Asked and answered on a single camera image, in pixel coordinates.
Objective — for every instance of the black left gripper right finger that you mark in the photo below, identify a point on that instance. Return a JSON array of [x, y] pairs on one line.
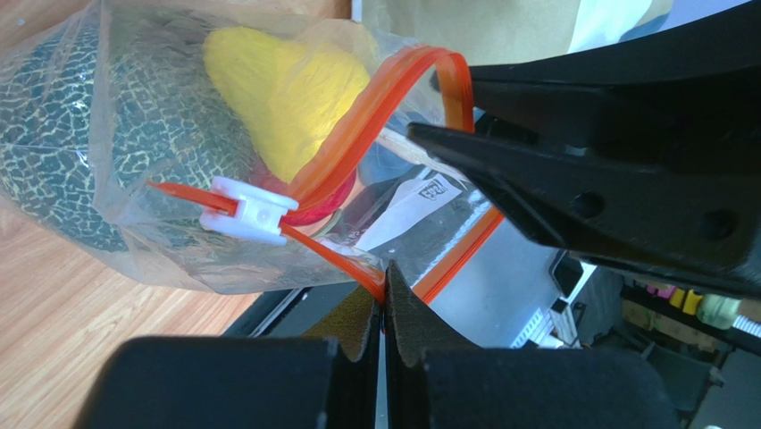
[[436, 378]]

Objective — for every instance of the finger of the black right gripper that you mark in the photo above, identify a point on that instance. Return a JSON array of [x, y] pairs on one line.
[[694, 223], [686, 99]]

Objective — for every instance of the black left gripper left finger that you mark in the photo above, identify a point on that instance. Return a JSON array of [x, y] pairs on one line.
[[324, 378]]

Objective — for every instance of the clear zip top bag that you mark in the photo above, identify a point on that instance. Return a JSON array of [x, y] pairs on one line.
[[406, 206]]

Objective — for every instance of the yellow fake pear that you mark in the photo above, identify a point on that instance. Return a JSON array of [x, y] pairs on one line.
[[289, 94]]

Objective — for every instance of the red fake apple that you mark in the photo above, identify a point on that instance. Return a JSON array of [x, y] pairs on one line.
[[261, 177]]

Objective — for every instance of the green netted fake melon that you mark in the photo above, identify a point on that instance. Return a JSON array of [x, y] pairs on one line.
[[169, 122]]

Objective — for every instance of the striped blue beige pillow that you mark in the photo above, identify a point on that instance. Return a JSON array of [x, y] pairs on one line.
[[497, 32]]

